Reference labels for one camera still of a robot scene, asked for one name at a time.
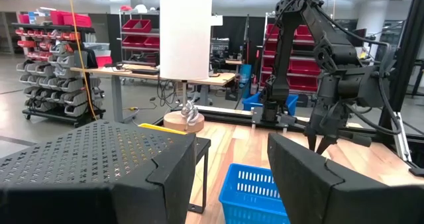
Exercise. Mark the blue plastic basket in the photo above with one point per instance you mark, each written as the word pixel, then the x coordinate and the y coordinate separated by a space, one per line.
pixel 248 197

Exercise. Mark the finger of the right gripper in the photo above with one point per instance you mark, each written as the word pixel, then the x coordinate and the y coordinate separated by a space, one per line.
pixel 311 141
pixel 324 142

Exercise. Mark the white shade table lamp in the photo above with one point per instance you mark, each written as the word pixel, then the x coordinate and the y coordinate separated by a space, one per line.
pixel 185 35

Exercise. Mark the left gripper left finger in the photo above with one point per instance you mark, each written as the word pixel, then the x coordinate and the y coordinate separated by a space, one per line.
pixel 99 204

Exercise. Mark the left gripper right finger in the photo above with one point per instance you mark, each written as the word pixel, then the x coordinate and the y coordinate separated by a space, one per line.
pixel 331 201

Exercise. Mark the metal shelf red bins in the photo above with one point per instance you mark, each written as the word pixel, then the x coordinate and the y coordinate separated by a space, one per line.
pixel 137 26
pixel 303 68

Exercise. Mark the blue plastic bin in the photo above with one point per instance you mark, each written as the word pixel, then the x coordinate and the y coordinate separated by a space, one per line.
pixel 251 103

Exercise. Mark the black mesh desk riser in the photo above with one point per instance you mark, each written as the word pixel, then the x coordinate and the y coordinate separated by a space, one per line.
pixel 83 151

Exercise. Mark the black keyboard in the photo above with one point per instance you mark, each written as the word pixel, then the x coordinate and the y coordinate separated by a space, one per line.
pixel 145 72

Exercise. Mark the desk with grey legs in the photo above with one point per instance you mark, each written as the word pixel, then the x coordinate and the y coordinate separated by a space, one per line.
pixel 198 79

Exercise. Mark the bin rack red grey bins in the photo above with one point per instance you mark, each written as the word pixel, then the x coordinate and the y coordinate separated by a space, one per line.
pixel 66 85

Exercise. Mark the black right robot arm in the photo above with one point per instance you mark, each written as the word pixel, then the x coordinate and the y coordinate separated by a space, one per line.
pixel 281 68

